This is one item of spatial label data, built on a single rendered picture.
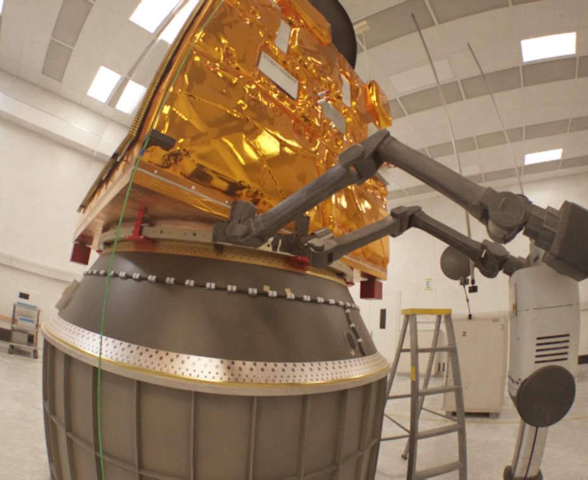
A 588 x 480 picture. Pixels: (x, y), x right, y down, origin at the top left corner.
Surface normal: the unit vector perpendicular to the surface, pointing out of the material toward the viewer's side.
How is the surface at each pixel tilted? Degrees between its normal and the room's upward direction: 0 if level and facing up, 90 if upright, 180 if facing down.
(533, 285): 90
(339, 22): 131
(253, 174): 89
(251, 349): 62
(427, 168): 88
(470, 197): 82
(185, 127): 90
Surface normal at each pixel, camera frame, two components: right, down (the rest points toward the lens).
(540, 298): -0.55, -0.27
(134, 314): -0.04, -0.70
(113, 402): -0.09, -0.29
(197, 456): 0.21, -0.26
